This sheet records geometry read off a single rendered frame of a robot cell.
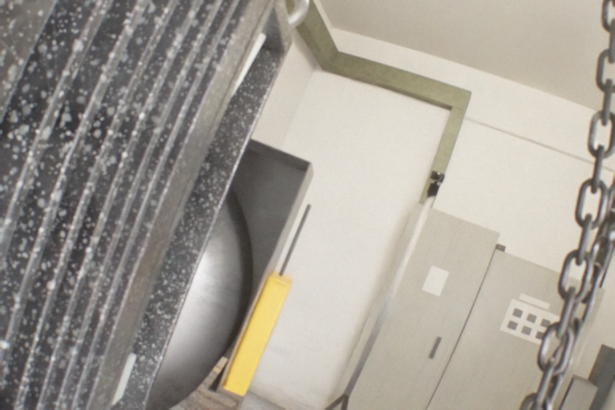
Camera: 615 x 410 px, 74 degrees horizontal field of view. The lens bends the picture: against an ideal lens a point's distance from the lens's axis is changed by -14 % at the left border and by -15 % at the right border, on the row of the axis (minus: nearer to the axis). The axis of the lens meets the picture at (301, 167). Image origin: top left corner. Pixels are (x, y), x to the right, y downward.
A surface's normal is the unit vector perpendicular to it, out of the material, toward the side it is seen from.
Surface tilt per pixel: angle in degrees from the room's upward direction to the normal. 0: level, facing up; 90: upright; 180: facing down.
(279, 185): 90
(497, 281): 90
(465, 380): 90
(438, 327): 90
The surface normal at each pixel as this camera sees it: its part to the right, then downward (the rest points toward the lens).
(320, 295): -0.28, -0.20
